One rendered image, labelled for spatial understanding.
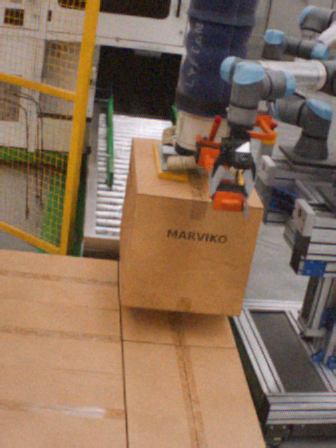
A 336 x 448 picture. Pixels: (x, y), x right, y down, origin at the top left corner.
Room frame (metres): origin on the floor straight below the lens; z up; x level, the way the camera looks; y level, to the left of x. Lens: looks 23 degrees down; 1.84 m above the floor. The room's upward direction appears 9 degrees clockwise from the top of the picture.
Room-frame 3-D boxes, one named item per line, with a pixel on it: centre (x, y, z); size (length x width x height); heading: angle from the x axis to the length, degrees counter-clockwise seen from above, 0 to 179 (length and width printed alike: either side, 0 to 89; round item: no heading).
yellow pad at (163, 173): (2.35, 0.04, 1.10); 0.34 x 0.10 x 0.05; 8
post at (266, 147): (3.37, -0.40, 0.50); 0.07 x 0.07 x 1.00; 9
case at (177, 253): (2.34, -0.04, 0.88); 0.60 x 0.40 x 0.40; 8
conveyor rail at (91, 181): (3.83, 0.50, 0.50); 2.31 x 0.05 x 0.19; 9
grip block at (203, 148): (2.12, -0.09, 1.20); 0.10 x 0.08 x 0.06; 98
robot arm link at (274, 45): (2.68, -0.27, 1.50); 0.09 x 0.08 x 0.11; 152
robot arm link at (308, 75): (2.08, -0.28, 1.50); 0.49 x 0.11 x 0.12; 132
